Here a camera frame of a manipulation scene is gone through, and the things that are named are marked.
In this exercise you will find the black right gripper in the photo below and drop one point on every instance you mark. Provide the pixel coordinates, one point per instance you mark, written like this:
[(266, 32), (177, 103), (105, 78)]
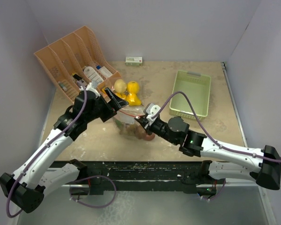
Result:
[(146, 124)]

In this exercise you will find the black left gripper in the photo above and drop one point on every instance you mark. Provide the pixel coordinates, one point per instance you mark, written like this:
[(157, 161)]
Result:
[(111, 110)]

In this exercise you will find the clear zip bag brown food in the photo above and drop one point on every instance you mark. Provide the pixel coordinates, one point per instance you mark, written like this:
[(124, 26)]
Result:
[(127, 116)]

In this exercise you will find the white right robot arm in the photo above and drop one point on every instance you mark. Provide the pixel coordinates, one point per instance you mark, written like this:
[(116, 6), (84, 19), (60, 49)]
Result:
[(262, 166)]

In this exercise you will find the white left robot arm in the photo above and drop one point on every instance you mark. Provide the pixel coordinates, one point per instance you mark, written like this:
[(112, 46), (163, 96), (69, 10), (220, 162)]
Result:
[(28, 185)]

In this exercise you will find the yellow fake pepper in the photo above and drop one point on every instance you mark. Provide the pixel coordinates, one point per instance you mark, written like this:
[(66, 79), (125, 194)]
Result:
[(121, 95)]

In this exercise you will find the fake brown grape bunch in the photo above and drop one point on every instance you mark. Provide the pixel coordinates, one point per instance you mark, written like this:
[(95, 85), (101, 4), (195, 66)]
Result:
[(132, 130)]

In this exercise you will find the beige fake potato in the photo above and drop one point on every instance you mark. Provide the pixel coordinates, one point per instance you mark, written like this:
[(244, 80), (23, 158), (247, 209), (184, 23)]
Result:
[(120, 86)]

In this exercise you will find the clear zip bag yellow food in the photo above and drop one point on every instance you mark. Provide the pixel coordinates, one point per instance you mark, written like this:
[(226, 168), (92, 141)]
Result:
[(110, 84)]

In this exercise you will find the yellow fake pear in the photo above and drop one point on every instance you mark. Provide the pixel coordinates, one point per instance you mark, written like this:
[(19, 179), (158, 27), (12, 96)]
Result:
[(133, 100)]

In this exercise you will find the red fake apple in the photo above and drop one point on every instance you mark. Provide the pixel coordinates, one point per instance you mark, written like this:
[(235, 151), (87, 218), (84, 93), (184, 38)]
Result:
[(147, 137)]

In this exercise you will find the white blue cap tube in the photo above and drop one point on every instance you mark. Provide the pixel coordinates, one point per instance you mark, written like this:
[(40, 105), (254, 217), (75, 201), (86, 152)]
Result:
[(104, 71)]

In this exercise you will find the white lotion bottle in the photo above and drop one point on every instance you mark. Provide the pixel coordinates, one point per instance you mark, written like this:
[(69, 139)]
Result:
[(92, 75)]

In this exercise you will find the small green white box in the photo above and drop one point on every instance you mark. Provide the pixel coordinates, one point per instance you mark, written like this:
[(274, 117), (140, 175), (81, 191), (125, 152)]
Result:
[(133, 61)]

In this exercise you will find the black yellow tool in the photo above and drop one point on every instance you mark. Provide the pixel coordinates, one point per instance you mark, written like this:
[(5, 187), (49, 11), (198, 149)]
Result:
[(78, 80)]

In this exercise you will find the pink plastic file organizer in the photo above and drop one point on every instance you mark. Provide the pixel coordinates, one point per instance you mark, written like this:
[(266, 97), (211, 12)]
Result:
[(71, 54)]

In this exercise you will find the small clear vial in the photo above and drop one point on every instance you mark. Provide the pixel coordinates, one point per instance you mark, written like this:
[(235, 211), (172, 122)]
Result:
[(63, 87)]

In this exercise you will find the green perforated plastic basket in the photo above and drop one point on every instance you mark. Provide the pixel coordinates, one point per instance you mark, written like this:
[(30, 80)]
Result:
[(197, 87)]

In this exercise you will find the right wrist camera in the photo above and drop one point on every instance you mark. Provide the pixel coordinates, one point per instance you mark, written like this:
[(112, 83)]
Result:
[(151, 112)]

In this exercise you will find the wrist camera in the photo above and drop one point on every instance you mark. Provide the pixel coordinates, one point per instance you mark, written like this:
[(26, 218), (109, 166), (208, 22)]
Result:
[(91, 86), (151, 112)]

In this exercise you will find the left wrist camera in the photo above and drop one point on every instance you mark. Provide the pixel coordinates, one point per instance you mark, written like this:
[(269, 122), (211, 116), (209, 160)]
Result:
[(91, 86)]

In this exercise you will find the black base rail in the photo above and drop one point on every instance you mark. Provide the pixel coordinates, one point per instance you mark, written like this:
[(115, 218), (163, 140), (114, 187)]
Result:
[(100, 176)]

